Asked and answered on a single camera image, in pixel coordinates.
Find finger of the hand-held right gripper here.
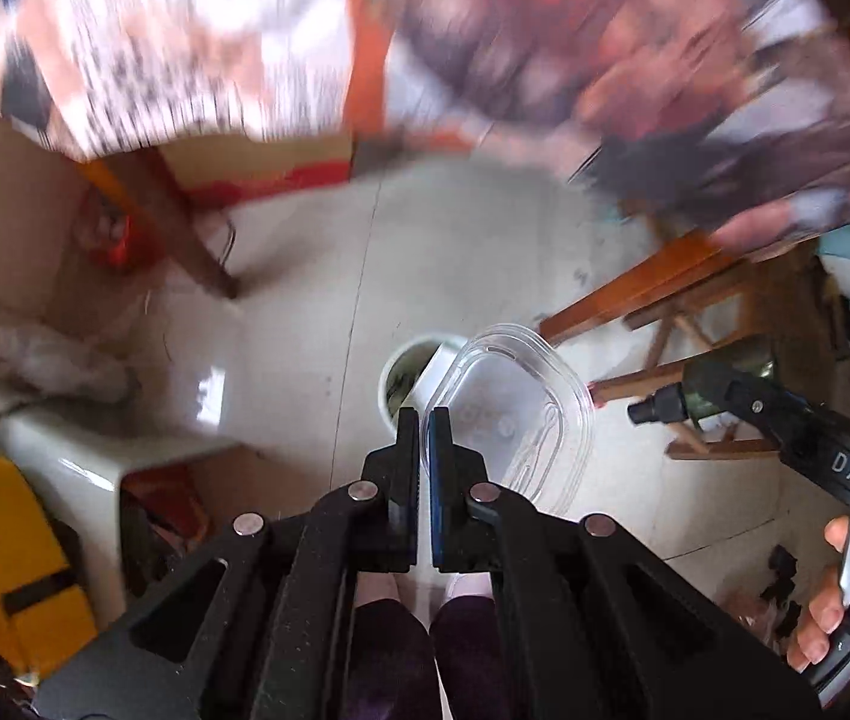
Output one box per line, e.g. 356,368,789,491
686,358,784,441

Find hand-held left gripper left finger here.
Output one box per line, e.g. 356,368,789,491
35,406,422,720

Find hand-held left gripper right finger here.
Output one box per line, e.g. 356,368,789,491
428,407,824,720

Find clear plastic container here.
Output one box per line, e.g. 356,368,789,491
417,322,595,520

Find dark green bottle black cap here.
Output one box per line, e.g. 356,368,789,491
628,336,777,430

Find white round tub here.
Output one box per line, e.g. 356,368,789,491
379,333,472,437

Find person's right hand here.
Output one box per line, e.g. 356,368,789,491
786,514,850,674

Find wooden stool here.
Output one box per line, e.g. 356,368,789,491
588,253,848,464

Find black clips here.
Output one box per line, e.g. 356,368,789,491
765,546,803,632

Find person's legs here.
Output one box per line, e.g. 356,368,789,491
352,568,517,720

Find white plastic stool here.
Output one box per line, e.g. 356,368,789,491
0,403,247,617

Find wooden table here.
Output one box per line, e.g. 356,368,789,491
82,0,735,346

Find white plastic bag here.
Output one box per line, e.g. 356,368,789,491
0,317,135,400

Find red plastic bag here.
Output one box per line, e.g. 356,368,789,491
89,201,135,272

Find table with printed tablecloth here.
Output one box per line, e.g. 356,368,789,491
0,0,850,272

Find brown cardboard panel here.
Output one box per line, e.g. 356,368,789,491
0,86,195,335

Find thin cable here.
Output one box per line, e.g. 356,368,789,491
146,216,240,362

